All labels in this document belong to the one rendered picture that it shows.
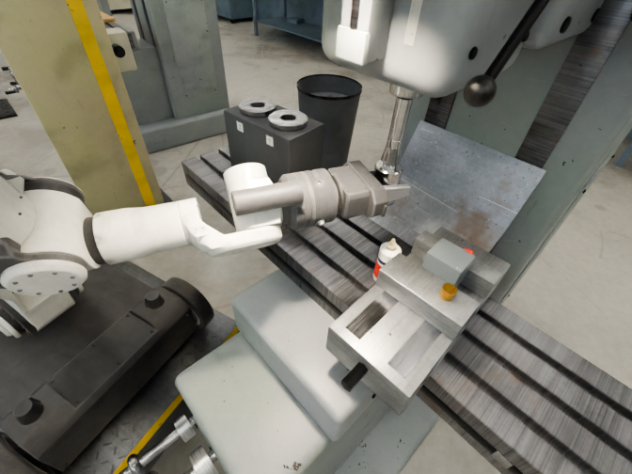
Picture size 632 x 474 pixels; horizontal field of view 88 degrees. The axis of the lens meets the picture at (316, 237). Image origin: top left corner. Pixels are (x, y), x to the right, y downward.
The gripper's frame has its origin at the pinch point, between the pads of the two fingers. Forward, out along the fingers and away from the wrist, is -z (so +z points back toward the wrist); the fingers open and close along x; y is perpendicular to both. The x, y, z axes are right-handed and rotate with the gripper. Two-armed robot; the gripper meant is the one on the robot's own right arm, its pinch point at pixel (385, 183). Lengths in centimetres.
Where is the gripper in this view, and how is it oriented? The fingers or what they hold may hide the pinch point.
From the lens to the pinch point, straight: 58.8
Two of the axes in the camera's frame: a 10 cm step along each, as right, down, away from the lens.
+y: -0.5, 7.3, 6.9
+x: -3.6, -6.5, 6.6
